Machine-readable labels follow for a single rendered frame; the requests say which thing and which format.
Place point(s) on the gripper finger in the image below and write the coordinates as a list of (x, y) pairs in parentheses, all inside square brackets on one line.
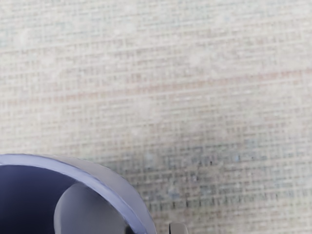
[(179, 229)]

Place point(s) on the blue-grey cup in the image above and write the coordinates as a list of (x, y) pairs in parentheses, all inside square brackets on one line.
[(126, 195)]

